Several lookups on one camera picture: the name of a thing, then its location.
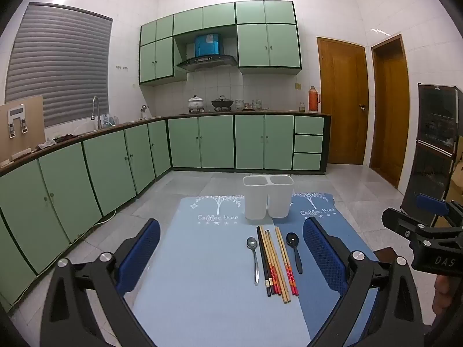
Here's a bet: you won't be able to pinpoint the dark cloth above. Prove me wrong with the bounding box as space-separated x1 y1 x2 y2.
34 134 78 150

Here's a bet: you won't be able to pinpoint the range hood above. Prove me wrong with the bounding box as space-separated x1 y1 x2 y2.
177 33 238 72

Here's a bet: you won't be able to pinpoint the green base cabinets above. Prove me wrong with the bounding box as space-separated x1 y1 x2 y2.
0 113 331 308

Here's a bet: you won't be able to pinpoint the metal faucet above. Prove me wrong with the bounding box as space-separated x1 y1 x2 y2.
90 96 104 130

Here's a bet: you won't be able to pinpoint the white bracket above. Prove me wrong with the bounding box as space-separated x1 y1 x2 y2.
8 105 27 138

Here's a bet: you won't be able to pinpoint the black spoon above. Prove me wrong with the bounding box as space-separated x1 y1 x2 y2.
286 233 303 274

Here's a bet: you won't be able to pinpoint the black chopstick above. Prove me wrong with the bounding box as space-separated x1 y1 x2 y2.
260 226 271 296
257 226 269 296

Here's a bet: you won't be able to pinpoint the light blue mat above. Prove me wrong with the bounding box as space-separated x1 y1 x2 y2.
132 195 312 347

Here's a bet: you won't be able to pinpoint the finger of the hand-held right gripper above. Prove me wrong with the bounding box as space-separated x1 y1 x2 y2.
415 194 463 221
382 207 435 241

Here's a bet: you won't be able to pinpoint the cardboard box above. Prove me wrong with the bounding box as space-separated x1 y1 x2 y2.
450 150 463 203

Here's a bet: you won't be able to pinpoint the white two-compartment utensil holder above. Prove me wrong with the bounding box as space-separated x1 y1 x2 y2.
243 174 294 220

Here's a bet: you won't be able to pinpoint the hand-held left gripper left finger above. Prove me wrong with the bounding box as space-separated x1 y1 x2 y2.
40 218 161 347

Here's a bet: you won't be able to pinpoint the wooden door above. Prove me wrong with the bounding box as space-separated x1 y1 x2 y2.
371 34 411 190
317 37 370 166

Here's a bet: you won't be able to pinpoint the cardboard sheet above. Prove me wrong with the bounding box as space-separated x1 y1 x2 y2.
0 95 46 161

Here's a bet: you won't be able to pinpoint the green wall cabinets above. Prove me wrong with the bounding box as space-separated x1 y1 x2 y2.
139 0 302 87

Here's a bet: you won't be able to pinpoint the black glass cabinet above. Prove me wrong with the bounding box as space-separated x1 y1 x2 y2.
400 83 463 226

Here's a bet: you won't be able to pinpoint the red patterned chopstick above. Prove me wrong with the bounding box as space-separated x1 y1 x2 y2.
277 226 295 295
279 226 299 295

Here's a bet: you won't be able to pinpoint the person's right hand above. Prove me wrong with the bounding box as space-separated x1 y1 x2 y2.
431 273 462 316

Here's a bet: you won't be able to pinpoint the red-banded wooden chopstick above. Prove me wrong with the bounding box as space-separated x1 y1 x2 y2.
262 229 277 295
266 229 281 294

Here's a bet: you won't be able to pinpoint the grey window blind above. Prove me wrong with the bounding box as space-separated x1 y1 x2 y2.
5 3 113 128

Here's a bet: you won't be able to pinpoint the black wok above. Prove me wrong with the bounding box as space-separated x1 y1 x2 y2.
212 95 234 112

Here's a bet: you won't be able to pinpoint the metal spoon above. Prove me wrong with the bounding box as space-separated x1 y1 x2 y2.
247 237 260 285

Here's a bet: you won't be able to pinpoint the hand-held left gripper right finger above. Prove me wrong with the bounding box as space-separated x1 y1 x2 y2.
302 217 425 347

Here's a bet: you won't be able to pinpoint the orange thermos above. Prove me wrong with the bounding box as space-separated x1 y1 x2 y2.
308 86 321 112

